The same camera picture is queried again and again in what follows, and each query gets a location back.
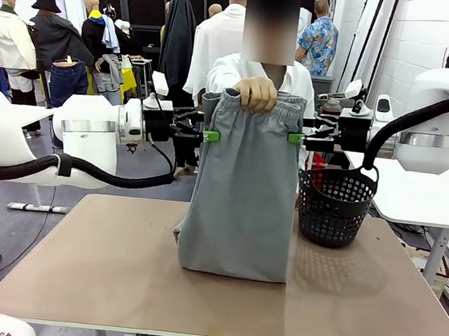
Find grey metal tray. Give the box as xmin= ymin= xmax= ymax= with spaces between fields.
xmin=317 ymin=89 xmax=346 ymax=106

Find black perforated plastic basket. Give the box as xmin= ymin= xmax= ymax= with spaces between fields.
xmin=290 ymin=156 xmax=382 ymax=253

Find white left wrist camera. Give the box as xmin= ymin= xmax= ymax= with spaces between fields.
xmin=140 ymin=68 xmax=179 ymax=113

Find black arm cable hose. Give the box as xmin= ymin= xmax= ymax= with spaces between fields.
xmin=0 ymin=114 xmax=181 ymax=203
xmin=360 ymin=89 xmax=449 ymax=180

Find white side table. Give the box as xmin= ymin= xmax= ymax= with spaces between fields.
xmin=329 ymin=151 xmax=449 ymax=288
xmin=6 ymin=180 xmax=73 ymax=216

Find grey training pants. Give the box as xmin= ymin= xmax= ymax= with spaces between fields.
xmin=168 ymin=81 xmax=310 ymax=285

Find black bucket hat mannequin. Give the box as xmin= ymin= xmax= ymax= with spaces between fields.
xmin=16 ymin=0 xmax=102 ymax=141

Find person in white shirt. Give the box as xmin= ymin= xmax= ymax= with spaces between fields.
xmin=177 ymin=0 xmax=330 ymax=336

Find white hat mannequin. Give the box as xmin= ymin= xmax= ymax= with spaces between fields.
xmin=111 ymin=18 xmax=137 ymax=45

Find brown jar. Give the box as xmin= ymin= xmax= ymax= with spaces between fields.
xmin=322 ymin=98 xmax=343 ymax=115

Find red crate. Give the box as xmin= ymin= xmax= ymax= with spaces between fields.
xmin=307 ymin=149 xmax=333 ymax=173

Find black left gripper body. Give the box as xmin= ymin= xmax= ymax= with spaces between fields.
xmin=141 ymin=105 xmax=180 ymax=144

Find person right forearm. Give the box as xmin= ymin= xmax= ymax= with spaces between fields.
xmin=205 ymin=52 xmax=262 ymax=96

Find person right hand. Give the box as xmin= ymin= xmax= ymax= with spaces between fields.
xmin=233 ymin=75 xmax=280 ymax=116

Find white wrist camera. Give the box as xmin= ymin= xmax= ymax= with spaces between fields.
xmin=337 ymin=77 xmax=378 ymax=120
xmin=140 ymin=68 xmax=179 ymax=113

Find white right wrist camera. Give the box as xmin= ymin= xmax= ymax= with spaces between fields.
xmin=337 ymin=77 xmax=378 ymax=120

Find grey bin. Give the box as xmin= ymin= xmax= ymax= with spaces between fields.
xmin=310 ymin=74 xmax=336 ymax=96

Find black cloak mannequin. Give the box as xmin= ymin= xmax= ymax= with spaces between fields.
xmin=144 ymin=0 xmax=218 ymax=182

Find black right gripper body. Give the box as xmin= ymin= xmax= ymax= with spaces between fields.
xmin=334 ymin=113 xmax=374 ymax=157

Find white round appliance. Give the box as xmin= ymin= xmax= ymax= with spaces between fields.
xmin=295 ymin=6 xmax=315 ymax=45

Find yellow blue scarf mannequin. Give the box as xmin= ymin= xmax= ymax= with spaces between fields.
xmin=77 ymin=0 xmax=137 ymax=64

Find cream jacket mannequin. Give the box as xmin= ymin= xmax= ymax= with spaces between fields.
xmin=0 ymin=0 xmax=46 ymax=94

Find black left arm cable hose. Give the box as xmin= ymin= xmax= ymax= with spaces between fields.
xmin=0 ymin=114 xmax=181 ymax=203

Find blue jeans torso mannequin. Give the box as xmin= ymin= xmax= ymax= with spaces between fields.
xmin=46 ymin=53 xmax=93 ymax=112

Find white leaning boards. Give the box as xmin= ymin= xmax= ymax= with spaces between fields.
xmin=338 ymin=0 xmax=398 ymax=102

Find white shirt bald mannequin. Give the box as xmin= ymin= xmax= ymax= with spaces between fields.
xmin=182 ymin=0 xmax=252 ymax=102

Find grey hanging garment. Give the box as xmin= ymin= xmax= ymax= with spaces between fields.
xmin=90 ymin=51 xmax=128 ymax=96

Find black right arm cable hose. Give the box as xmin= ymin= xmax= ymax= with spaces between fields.
xmin=360 ymin=89 xmax=449 ymax=180

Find yellow cloth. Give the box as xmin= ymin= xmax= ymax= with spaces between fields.
xmin=86 ymin=62 xmax=139 ymax=101

